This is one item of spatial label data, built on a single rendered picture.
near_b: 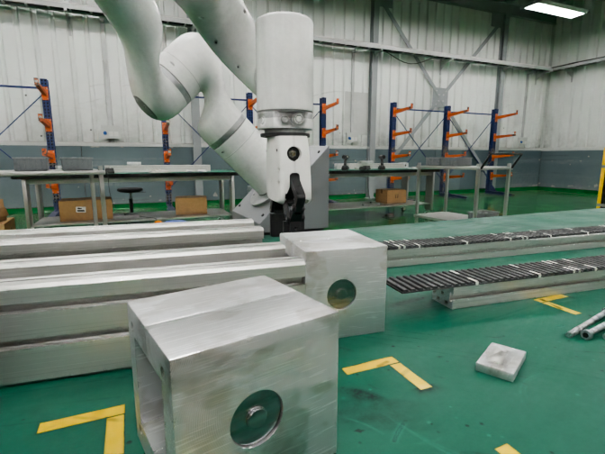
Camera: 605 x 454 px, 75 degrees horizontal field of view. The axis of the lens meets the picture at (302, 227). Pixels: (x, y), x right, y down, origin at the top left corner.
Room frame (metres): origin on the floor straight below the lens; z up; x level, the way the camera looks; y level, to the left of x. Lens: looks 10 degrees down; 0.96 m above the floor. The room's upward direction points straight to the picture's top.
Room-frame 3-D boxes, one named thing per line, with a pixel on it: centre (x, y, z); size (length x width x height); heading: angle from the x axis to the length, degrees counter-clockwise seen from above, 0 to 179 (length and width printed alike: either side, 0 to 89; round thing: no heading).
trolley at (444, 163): (4.57, -1.87, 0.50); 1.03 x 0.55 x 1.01; 28
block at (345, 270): (0.44, -0.03, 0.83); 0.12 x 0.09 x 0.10; 18
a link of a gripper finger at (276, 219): (0.66, 0.04, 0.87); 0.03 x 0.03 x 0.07; 18
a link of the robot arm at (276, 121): (0.61, 0.03, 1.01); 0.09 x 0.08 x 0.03; 18
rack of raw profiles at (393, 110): (9.66, -3.69, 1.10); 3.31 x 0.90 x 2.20; 113
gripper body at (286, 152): (0.61, 0.03, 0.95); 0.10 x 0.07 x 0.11; 18
